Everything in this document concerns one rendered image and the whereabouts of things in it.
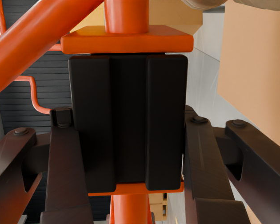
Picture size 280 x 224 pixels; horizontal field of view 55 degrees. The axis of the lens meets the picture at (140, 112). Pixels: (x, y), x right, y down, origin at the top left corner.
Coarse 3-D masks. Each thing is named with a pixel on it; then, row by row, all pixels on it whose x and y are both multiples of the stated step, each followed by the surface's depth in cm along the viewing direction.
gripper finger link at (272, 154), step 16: (240, 128) 12; (256, 128) 12; (240, 144) 11; (256, 144) 11; (272, 144) 11; (256, 160) 10; (272, 160) 10; (240, 176) 12; (256, 176) 10; (272, 176) 9; (240, 192) 12; (256, 192) 10; (272, 192) 9; (256, 208) 10; (272, 208) 9
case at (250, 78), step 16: (224, 16) 35; (240, 16) 30; (256, 16) 26; (272, 16) 23; (224, 32) 35; (240, 32) 30; (256, 32) 26; (272, 32) 24; (224, 48) 35; (240, 48) 30; (256, 48) 26; (272, 48) 24; (224, 64) 35; (240, 64) 30; (256, 64) 26; (272, 64) 24; (224, 80) 35; (240, 80) 30; (256, 80) 27; (272, 80) 24; (224, 96) 35; (240, 96) 30; (256, 96) 27; (272, 96) 24; (240, 112) 31; (256, 112) 27; (272, 112) 24; (272, 128) 24
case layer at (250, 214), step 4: (264, 132) 104; (268, 136) 101; (272, 140) 98; (248, 208) 119; (248, 212) 119; (252, 212) 115; (248, 216) 119; (252, 216) 115; (252, 220) 116; (256, 220) 112
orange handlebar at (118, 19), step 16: (112, 0) 12; (128, 0) 12; (144, 0) 12; (112, 16) 12; (128, 16) 12; (144, 16) 13; (112, 32) 13; (128, 32) 13; (144, 32) 13; (112, 208) 20; (128, 208) 16; (144, 208) 17
